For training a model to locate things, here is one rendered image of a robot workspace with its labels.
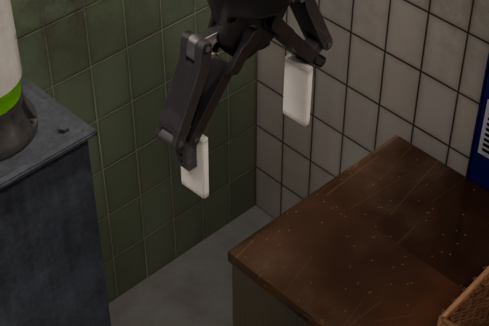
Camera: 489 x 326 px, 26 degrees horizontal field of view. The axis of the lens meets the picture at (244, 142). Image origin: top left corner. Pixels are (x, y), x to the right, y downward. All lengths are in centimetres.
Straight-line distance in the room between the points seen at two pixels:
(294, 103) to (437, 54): 125
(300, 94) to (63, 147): 50
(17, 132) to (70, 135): 7
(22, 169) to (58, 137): 7
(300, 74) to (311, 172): 177
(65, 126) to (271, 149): 145
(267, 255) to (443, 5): 61
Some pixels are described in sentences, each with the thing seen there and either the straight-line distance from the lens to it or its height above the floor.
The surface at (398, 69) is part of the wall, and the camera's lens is 234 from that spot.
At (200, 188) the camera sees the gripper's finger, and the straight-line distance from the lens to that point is 94.
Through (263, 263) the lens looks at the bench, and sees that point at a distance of 209.
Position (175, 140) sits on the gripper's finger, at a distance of 87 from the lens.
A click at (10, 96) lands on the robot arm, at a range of 138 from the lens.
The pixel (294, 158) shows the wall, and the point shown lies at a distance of 278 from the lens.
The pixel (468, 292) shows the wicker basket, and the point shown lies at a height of 75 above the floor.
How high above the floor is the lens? 211
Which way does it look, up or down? 41 degrees down
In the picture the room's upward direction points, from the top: straight up
